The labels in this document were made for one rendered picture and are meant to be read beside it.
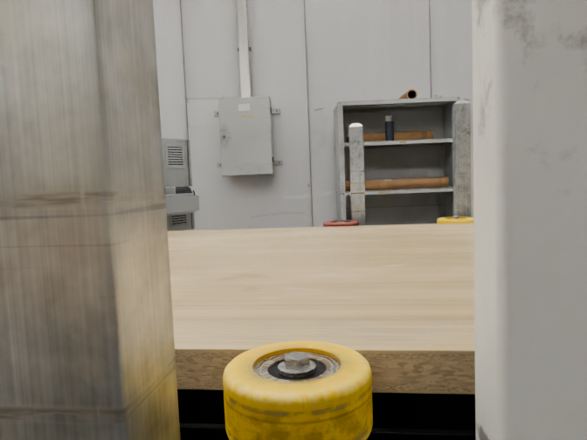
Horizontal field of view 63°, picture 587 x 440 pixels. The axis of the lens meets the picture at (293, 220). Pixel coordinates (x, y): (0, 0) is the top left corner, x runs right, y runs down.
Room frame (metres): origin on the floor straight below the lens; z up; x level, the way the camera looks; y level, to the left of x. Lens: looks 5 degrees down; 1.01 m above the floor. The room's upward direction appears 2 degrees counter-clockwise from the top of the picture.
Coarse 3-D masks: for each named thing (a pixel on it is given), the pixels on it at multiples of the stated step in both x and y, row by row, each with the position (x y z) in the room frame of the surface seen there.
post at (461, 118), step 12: (456, 108) 1.15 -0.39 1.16; (468, 108) 1.15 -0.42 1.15; (456, 120) 1.15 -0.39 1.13; (468, 120) 1.15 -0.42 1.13; (456, 132) 1.15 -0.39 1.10; (468, 132) 1.15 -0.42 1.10; (456, 144) 1.15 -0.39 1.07; (468, 144) 1.15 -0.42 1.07; (456, 156) 1.15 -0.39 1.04; (468, 156) 1.15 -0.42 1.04; (456, 168) 1.15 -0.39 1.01; (468, 168) 1.15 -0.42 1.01; (456, 180) 1.15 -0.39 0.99; (468, 180) 1.15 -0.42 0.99; (456, 192) 1.15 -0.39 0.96; (468, 192) 1.15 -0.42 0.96; (456, 204) 1.15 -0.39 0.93; (468, 204) 1.15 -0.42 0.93; (468, 216) 1.15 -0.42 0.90
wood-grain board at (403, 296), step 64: (192, 256) 0.70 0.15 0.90; (256, 256) 0.67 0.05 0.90; (320, 256) 0.65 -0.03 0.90; (384, 256) 0.63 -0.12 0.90; (448, 256) 0.61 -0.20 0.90; (192, 320) 0.37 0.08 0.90; (256, 320) 0.36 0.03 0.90; (320, 320) 0.35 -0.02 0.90; (384, 320) 0.35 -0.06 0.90; (448, 320) 0.34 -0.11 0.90; (192, 384) 0.30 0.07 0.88; (384, 384) 0.29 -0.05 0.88; (448, 384) 0.28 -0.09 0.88
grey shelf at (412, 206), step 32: (384, 128) 3.99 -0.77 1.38; (416, 128) 3.98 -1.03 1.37; (448, 128) 3.84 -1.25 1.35; (384, 160) 3.99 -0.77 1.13; (416, 160) 3.98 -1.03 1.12; (448, 160) 3.85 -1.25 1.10; (384, 192) 3.56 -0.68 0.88; (416, 192) 3.57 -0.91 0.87; (448, 192) 3.86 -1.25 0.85; (384, 224) 3.99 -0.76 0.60
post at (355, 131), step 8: (352, 128) 1.19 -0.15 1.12; (360, 128) 1.18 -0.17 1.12; (352, 136) 1.19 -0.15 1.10; (360, 136) 1.18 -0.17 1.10; (352, 144) 1.19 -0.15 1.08; (360, 144) 1.18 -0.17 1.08; (352, 152) 1.19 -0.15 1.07; (360, 152) 1.18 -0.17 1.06; (352, 160) 1.19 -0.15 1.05; (360, 160) 1.18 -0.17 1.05; (352, 168) 1.19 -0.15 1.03; (360, 168) 1.18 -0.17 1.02; (352, 176) 1.19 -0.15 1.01; (360, 176) 1.18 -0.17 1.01; (352, 184) 1.19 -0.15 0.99; (360, 184) 1.18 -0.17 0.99; (352, 192) 1.19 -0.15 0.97; (360, 192) 1.18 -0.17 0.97; (352, 200) 1.19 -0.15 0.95; (360, 200) 1.18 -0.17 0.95; (352, 208) 1.19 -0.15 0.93; (360, 208) 1.18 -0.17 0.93; (352, 216) 1.19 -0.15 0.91; (360, 216) 1.18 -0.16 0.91; (360, 224) 1.18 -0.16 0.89
